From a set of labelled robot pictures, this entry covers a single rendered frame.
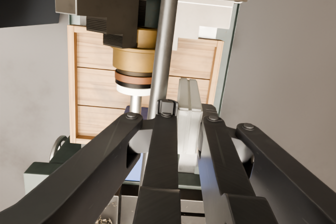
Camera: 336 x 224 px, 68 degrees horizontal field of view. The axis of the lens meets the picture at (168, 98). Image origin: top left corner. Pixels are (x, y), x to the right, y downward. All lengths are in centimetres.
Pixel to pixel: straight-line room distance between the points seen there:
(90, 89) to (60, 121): 112
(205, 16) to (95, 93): 37
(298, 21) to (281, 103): 50
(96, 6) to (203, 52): 36
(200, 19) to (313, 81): 147
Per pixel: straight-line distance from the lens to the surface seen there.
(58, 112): 174
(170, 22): 18
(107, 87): 65
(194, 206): 71
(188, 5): 39
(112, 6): 34
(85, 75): 65
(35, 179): 78
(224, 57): 99
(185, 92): 17
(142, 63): 38
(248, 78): 162
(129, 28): 36
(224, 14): 39
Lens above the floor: 149
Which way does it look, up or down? 71 degrees down
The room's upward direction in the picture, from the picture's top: 177 degrees clockwise
